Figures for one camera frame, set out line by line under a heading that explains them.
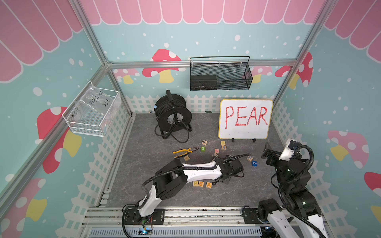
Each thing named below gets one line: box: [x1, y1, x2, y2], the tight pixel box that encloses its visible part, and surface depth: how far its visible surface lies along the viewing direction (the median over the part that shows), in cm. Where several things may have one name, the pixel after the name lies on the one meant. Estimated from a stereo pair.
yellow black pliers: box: [172, 146, 199, 160], surface depth 99 cm
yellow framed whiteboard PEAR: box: [218, 99, 274, 143], surface depth 101 cm
